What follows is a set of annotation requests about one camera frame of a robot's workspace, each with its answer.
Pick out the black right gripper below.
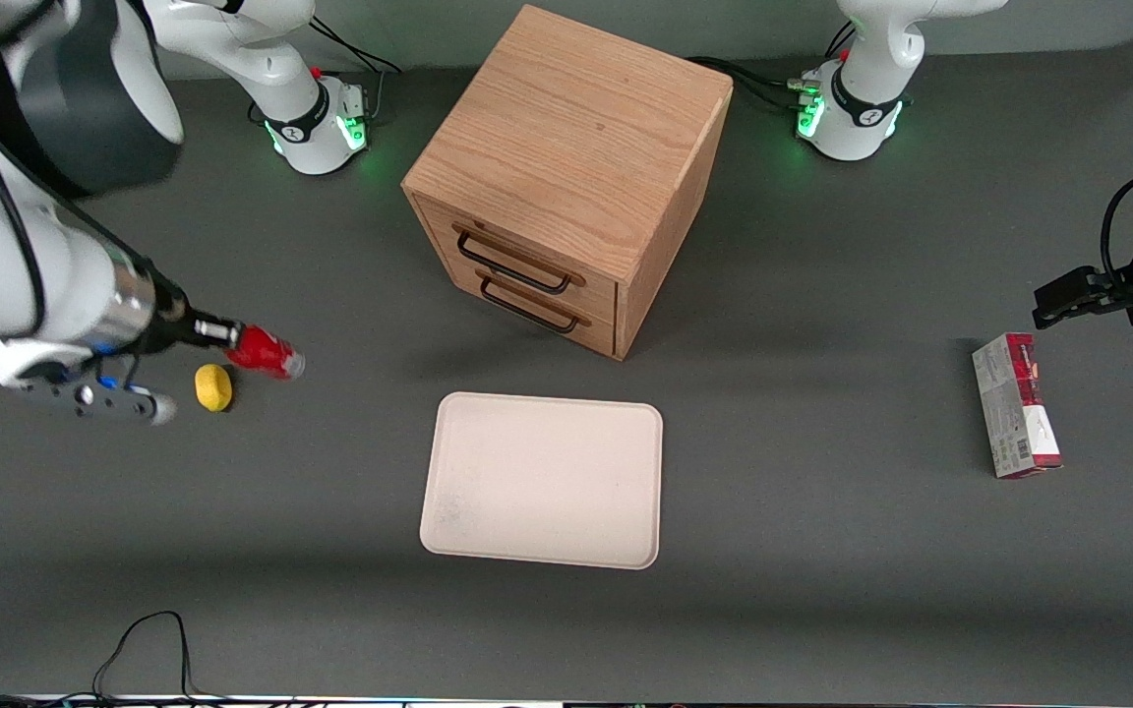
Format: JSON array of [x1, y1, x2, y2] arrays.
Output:
[[130, 258, 245, 357]]

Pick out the red coke bottle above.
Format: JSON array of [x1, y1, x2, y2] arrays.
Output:
[[225, 324, 306, 382]]

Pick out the cream rectangular tray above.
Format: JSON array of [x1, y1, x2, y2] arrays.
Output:
[[419, 391, 665, 570]]

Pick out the yellow lemon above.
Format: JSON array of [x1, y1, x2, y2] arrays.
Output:
[[195, 364, 233, 413]]

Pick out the red white carton box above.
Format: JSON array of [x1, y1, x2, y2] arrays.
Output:
[[972, 332, 1063, 480]]

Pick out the wooden drawer cabinet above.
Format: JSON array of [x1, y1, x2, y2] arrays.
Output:
[[401, 4, 735, 362]]

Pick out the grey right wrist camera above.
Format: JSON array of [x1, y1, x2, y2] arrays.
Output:
[[14, 356, 178, 427]]

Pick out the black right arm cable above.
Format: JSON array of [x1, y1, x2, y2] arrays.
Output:
[[0, 39, 149, 340]]

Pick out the black cable at table edge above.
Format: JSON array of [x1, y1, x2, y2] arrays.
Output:
[[0, 611, 233, 708]]

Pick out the black right arm base cables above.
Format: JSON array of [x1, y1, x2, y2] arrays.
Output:
[[307, 15, 403, 125]]

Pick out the black arm base cables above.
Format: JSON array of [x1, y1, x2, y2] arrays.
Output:
[[685, 20, 859, 114], [307, 15, 403, 125]]

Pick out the black metal drawer handle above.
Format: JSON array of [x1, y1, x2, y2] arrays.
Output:
[[454, 224, 588, 296], [477, 270, 593, 336]]

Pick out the black left arm base cables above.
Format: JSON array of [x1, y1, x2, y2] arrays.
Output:
[[685, 20, 859, 114]]

